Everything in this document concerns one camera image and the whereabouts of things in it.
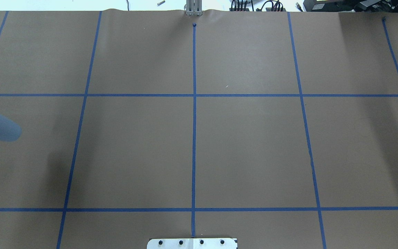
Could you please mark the brown paper table mat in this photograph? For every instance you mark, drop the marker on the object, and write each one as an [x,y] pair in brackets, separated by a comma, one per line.
[278,129]

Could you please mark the aluminium frame post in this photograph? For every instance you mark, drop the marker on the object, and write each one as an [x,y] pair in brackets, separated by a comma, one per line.
[193,8]

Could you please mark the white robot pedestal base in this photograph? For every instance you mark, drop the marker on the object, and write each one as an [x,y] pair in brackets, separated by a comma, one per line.
[192,243]

